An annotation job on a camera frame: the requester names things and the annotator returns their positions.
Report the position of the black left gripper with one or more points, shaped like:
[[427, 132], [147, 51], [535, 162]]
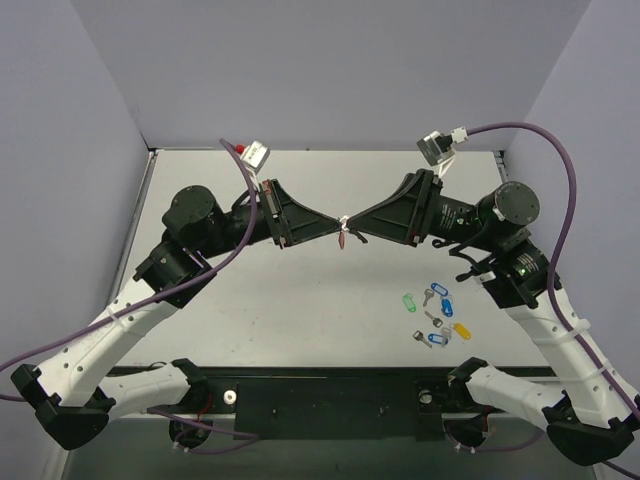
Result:
[[273, 213]]

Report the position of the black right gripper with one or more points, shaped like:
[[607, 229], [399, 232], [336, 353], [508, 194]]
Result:
[[424, 207]]

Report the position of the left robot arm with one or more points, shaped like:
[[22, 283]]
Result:
[[74, 394]]

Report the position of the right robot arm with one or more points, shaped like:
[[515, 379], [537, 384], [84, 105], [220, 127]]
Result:
[[590, 416]]

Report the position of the blue key tag upper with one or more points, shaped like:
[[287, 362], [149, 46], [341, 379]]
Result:
[[439, 289]]

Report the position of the blue key tag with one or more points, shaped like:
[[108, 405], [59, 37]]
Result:
[[447, 307], [439, 289], [439, 339]]

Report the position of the green key tag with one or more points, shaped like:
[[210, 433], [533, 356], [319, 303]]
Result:
[[409, 303]]

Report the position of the loose silver key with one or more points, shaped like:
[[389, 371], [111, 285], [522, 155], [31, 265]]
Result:
[[428, 295]]

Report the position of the blue key tag middle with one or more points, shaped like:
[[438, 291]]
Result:
[[447, 307]]

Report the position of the dark loose key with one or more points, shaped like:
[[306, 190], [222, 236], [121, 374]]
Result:
[[436, 321]]

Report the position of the silver key by blue tag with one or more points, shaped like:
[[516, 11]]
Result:
[[419, 336]]

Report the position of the blue key tag near front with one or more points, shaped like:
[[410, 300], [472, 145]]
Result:
[[439, 339]]

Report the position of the yellow key tag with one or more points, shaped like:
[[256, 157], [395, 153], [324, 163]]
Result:
[[462, 331]]

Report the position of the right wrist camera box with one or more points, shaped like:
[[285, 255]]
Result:
[[439, 149]]

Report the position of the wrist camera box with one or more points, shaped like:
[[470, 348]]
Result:
[[439, 149], [253, 155]]

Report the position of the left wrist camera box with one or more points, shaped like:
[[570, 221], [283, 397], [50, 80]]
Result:
[[253, 155]]

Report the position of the black front mounting rail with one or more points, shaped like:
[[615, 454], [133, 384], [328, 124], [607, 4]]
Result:
[[330, 403]]

